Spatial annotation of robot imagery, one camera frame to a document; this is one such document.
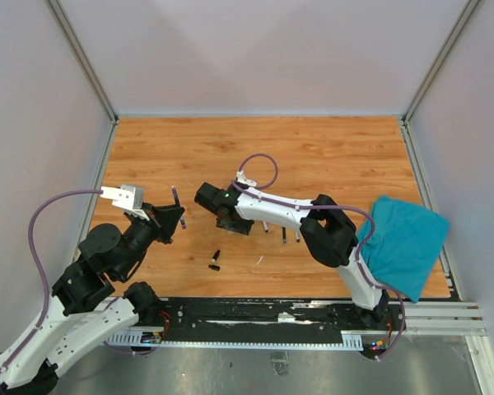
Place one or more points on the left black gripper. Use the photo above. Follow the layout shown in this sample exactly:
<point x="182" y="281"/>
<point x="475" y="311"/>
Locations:
<point x="168" y="217"/>

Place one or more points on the grey slotted cable duct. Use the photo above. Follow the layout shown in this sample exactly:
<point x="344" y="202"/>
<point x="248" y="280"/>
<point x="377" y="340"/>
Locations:
<point x="285" y="337"/>

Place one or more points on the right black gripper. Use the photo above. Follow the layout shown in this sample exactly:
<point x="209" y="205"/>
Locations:
<point x="242" y="228"/>

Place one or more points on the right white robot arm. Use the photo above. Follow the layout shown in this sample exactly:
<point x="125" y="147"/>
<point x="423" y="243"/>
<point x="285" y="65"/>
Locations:
<point x="328" y="233"/>

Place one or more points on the aluminium frame post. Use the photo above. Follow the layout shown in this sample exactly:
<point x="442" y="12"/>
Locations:
<point x="63" y="22"/>
<point x="457" y="31"/>

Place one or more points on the left aluminium frame post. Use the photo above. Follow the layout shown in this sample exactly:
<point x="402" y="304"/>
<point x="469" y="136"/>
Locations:
<point x="63" y="22"/>

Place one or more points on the right aluminium frame post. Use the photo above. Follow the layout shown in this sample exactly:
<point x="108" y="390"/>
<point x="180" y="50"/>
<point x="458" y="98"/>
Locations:
<point x="457" y="31"/>

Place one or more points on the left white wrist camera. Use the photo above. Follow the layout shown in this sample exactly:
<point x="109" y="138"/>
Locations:
<point x="128" y="198"/>

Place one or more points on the teal cloth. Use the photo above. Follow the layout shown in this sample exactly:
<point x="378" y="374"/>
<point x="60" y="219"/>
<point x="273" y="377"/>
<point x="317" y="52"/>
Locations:
<point x="405" y="245"/>

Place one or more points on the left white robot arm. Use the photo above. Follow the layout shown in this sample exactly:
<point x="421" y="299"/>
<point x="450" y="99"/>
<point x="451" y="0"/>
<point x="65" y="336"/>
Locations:
<point x="79" y="314"/>

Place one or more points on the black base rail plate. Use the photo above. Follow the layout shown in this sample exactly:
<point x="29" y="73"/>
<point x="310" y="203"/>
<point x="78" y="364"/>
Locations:
<point x="339" y="315"/>

